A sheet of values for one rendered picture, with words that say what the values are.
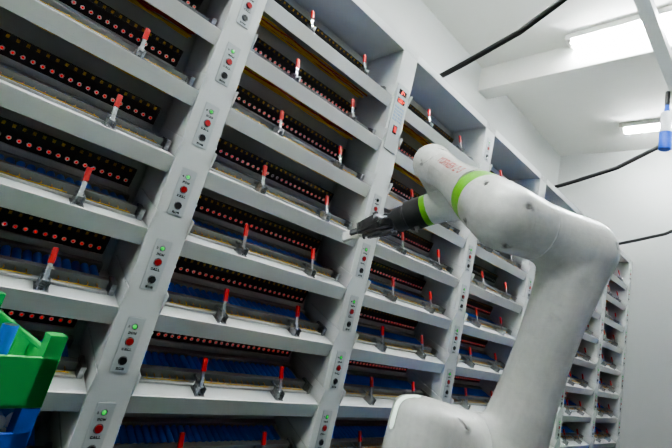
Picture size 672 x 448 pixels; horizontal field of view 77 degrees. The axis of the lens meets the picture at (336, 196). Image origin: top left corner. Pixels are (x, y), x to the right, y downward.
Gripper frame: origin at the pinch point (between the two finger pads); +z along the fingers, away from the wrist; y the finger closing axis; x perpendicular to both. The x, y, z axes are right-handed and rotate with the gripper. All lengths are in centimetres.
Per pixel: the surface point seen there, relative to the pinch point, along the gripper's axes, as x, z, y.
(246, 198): 0.4, 13.1, -34.4
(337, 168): 21.9, 0.2, -8.3
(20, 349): -52, 1, -78
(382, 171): 30.7, -5.9, 12.1
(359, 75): 55, -13, -13
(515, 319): 10, -9, 151
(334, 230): 3.9, 7.3, 0.2
